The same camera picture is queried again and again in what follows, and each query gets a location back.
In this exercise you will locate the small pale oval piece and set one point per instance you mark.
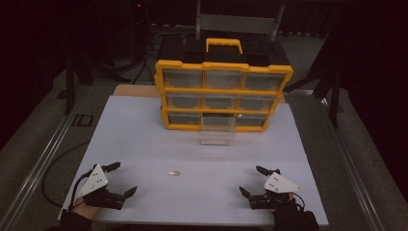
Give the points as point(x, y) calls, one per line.
point(174, 173)

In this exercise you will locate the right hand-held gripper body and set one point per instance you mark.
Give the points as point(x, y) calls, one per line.
point(275, 192)

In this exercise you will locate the brown board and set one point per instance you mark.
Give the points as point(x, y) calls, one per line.
point(136, 90)

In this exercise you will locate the grid of clear organizer drawers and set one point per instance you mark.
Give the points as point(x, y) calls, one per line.
point(221, 96)

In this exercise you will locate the single clear plastic drawer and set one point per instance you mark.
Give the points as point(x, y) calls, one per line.
point(218, 131)

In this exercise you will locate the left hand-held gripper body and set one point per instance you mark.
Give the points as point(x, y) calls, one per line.
point(96, 189)

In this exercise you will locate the person's right hand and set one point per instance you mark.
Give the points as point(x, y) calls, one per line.
point(285, 207)

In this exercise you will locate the black rectangular floor bracket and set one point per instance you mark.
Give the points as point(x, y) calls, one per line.
point(82, 120)

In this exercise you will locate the metal floor rail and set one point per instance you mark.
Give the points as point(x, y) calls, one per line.
point(38, 166)
point(349, 166)

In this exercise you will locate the grey metal chair frame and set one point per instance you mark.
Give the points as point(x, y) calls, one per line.
point(237, 22)

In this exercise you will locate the yellow black organizer cabinet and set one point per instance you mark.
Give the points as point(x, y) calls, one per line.
point(223, 86)

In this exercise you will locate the black metal stand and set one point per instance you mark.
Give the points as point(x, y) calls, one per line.
point(70, 83)
point(330, 83)

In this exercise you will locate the person's left hand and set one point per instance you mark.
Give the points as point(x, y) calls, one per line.
point(84, 210)

